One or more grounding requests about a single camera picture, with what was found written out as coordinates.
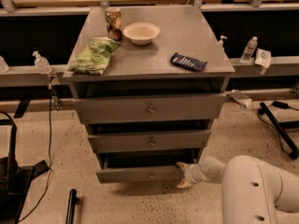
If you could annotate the grey top drawer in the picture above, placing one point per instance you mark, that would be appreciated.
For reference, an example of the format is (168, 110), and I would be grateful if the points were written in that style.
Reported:
(149, 108)

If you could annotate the clear water bottle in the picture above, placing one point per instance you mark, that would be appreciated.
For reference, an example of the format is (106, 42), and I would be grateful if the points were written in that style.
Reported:
(249, 50)

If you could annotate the grey drawer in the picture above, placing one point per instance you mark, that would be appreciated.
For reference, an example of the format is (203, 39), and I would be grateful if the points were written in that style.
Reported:
(145, 168)
(126, 142)
(149, 108)

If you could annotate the grey bottom drawer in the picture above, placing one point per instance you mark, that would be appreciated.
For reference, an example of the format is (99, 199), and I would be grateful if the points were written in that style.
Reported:
(145, 168)

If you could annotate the black power adapter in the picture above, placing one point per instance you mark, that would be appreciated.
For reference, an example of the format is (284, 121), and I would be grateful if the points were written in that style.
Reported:
(280, 105)

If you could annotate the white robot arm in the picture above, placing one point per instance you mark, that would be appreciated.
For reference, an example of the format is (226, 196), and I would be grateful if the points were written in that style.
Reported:
(252, 190)

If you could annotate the white paper packet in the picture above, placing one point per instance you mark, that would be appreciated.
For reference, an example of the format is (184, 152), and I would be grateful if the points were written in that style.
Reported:
(263, 58)

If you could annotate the black bar on floor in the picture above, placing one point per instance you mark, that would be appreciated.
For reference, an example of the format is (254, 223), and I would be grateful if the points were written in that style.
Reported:
(72, 201)

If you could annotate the brown drink can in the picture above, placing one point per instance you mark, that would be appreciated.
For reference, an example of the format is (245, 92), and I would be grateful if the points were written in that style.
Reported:
(113, 23)

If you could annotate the black stand base left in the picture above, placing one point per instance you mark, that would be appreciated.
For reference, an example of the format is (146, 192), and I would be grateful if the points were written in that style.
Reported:
(15, 181)

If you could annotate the small pump bottle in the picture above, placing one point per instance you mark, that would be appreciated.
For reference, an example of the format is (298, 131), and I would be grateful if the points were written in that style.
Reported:
(221, 41)

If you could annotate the left hand sanitizer bottle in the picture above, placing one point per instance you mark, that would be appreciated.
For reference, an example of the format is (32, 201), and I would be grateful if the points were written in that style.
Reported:
(41, 63)

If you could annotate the dark blue snack bar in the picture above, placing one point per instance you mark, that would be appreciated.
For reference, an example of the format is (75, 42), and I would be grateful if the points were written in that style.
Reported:
(188, 63)

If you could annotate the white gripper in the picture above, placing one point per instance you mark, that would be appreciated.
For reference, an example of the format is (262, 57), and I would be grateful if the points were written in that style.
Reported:
(195, 174)

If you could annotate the green chip bag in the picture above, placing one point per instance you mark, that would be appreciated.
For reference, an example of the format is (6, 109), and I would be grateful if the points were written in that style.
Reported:
(95, 57)

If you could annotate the grey drawer cabinet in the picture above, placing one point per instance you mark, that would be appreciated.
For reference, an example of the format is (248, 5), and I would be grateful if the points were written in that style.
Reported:
(146, 71)

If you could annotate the black stand leg right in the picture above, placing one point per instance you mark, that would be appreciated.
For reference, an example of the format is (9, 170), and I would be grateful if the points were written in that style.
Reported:
(281, 128)

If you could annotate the grey middle drawer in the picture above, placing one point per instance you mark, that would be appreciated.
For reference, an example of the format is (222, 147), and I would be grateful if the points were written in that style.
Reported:
(126, 142)

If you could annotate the clear bottle far left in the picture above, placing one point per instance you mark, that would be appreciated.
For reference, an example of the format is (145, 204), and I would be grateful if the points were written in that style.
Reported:
(3, 65)

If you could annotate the white paper bowl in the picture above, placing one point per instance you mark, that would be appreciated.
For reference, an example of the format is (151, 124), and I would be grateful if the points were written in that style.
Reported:
(141, 33)

